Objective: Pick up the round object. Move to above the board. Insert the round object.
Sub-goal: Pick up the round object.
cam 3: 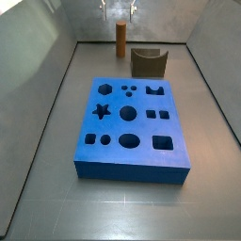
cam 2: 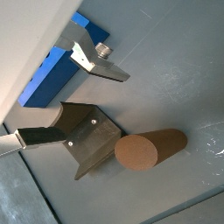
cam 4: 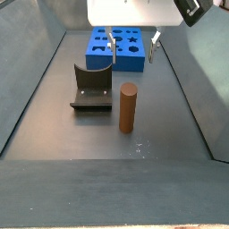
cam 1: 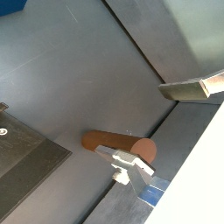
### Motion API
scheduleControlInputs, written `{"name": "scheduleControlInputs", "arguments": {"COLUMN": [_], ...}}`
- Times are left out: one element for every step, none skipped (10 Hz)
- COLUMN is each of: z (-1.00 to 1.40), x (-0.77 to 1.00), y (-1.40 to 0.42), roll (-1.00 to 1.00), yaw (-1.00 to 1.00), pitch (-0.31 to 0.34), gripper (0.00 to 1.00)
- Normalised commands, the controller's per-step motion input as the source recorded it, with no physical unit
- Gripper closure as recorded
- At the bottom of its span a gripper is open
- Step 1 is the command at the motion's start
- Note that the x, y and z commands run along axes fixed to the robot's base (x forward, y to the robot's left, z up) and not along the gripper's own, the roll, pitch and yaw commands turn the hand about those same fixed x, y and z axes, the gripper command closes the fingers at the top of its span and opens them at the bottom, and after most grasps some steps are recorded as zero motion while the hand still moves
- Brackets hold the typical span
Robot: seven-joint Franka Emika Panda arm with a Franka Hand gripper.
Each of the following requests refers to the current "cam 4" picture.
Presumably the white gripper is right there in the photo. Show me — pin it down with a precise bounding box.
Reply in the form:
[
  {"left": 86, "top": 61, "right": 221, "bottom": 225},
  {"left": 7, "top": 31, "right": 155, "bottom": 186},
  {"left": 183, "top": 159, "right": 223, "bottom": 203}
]
[{"left": 87, "top": 0, "right": 182, "bottom": 64}]

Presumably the brown cylinder peg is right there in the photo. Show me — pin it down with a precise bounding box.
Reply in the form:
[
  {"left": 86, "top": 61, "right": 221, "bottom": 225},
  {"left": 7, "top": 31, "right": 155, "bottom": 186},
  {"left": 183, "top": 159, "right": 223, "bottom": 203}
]
[{"left": 119, "top": 82, "right": 138, "bottom": 133}]

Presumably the blue shape-sorting board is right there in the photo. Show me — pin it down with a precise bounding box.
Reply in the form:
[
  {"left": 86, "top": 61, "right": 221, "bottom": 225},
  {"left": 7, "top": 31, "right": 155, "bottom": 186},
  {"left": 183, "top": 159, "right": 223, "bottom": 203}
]
[{"left": 85, "top": 27, "right": 145, "bottom": 72}]

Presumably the black curved peg holder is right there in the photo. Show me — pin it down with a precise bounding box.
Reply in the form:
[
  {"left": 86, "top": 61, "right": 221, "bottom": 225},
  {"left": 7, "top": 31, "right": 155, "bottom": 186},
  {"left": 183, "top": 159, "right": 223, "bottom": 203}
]
[{"left": 70, "top": 65, "right": 113, "bottom": 111}]

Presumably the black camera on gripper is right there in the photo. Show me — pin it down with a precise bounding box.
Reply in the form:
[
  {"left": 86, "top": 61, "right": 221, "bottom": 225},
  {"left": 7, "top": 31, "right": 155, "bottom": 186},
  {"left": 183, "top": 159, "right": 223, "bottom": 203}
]
[{"left": 174, "top": 0, "right": 213, "bottom": 27}]

